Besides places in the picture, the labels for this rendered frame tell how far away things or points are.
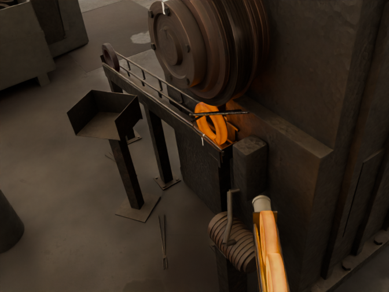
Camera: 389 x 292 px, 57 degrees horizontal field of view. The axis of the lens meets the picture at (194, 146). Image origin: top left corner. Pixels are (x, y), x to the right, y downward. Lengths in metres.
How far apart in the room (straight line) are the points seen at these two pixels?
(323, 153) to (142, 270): 1.15
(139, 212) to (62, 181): 0.63
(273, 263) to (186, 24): 0.67
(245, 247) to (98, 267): 0.94
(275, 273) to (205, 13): 0.70
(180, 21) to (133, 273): 1.28
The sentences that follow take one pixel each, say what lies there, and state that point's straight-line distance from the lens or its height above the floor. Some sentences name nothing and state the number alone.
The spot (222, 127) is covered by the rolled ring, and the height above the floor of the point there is 0.78.
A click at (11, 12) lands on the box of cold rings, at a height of 0.70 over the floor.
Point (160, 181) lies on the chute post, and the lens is 2.25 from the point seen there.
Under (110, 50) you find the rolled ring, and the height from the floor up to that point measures 0.71.
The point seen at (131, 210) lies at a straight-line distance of 2.14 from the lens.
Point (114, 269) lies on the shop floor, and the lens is 1.95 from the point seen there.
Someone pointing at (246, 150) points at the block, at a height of 0.80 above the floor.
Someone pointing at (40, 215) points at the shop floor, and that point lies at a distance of 2.36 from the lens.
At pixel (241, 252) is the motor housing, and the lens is 1.28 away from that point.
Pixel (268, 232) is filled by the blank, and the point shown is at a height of 0.78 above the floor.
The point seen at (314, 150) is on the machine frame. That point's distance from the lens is 1.10.
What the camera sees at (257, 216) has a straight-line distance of 1.13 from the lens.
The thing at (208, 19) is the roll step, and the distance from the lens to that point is 1.04.
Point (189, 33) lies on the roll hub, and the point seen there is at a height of 1.19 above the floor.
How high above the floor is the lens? 1.59
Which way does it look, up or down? 40 degrees down
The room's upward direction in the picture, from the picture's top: 8 degrees counter-clockwise
